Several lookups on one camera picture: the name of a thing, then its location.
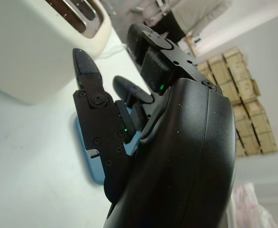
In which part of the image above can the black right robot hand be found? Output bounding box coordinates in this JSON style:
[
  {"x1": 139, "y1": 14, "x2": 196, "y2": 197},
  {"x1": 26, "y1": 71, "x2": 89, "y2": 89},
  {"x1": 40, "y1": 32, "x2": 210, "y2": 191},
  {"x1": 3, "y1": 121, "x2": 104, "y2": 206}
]
[{"x1": 72, "y1": 22, "x2": 237, "y2": 228}]

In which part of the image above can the person in black trousers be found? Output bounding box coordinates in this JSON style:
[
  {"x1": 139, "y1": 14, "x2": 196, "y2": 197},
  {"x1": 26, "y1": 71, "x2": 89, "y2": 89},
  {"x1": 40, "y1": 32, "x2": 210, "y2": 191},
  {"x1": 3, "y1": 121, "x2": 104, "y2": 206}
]
[{"x1": 129, "y1": 0, "x2": 232, "y2": 43}]

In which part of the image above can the cream two-slot toaster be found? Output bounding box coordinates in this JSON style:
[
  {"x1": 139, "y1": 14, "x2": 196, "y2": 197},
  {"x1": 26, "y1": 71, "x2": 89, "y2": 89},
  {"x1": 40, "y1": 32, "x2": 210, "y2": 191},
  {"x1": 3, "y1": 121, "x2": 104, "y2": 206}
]
[{"x1": 0, "y1": 0, "x2": 112, "y2": 105}]

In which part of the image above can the wooden shipping crate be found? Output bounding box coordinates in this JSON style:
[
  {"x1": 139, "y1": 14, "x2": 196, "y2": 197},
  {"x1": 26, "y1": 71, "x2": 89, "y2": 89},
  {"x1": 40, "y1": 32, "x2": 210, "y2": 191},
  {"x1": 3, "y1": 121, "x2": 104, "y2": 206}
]
[{"x1": 185, "y1": 46, "x2": 278, "y2": 157}]

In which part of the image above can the blue plastic tray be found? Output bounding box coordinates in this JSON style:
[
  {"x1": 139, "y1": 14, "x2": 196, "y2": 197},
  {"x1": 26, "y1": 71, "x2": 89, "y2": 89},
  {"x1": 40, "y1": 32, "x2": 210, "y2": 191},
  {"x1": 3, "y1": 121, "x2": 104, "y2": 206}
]
[{"x1": 74, "y1": 105, "x2": 139, "y2": 187}]

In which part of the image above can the clear plastic bag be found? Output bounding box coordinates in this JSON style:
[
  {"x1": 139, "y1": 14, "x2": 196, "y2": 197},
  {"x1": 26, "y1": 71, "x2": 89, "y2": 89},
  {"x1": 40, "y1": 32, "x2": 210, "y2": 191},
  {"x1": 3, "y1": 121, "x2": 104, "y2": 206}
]
[{"x1": 231, "y1": 182, "x2": 278, "y2": 228}]

